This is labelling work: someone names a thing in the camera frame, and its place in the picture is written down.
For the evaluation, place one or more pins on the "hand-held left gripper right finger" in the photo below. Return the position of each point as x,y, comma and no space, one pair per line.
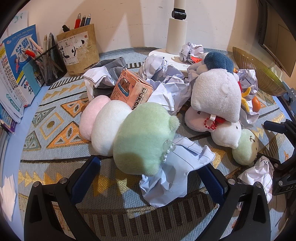
211,183

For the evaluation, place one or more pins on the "wooden pen holder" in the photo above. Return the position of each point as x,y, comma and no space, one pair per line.
78,51

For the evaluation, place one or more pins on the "white pen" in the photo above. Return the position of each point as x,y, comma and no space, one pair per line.
45,41

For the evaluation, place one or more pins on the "black mesh pen holder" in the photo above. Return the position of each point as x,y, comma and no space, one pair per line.
50,67

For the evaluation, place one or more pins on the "white paper sheet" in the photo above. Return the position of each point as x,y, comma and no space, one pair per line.
8,197

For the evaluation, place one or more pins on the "small orange object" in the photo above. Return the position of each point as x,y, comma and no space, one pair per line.
196,59

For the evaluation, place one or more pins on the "small white plush toy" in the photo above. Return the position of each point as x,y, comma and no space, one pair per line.
227,136

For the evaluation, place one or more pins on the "large white plush toy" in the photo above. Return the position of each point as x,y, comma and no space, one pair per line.
215,95

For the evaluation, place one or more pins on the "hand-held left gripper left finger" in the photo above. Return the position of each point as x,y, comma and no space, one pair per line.
86,178

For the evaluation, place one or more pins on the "grey white paper ball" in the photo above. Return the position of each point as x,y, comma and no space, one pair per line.
101,74

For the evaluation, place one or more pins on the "blue pen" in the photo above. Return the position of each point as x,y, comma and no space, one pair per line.
88,19

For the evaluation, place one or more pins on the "stack of books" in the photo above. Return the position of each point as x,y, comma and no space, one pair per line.
9,113

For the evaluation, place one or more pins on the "gold ribbed bowl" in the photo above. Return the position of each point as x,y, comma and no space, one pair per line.
259,71

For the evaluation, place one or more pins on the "lined paper ball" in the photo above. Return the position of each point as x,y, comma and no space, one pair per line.
171,180

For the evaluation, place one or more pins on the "blue and white plush toy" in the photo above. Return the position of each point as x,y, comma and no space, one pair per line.
219,61

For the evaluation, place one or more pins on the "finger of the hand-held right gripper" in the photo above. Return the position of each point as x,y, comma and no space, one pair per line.
268,158
275,127

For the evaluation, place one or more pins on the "dark grey pen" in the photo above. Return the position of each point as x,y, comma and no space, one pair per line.
82,20

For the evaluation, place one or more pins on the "small green plush toy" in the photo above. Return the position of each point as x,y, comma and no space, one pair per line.
245,148

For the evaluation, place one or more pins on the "dark monitor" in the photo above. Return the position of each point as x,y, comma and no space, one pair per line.
277,34

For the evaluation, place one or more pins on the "large green plush toy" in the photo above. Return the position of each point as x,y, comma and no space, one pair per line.
141,136

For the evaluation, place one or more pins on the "patterned woven mat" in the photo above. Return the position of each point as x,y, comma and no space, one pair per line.
57,129

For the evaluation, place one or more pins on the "white round plush toy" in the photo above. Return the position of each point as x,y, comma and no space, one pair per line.
108,125

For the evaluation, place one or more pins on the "pink cardboard box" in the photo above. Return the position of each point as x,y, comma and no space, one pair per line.
131,90

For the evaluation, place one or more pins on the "white desk lamp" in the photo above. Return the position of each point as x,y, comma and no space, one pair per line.
177,34

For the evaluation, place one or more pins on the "red cap pen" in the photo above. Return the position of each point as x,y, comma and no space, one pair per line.
29,53

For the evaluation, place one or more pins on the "pale lilac plush toy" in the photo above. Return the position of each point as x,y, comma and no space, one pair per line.
196,120

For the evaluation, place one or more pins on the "black marker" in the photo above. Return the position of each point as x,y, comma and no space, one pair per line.
66,28

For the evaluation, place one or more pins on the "pink round plush toy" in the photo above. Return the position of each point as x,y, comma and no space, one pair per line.
91,115

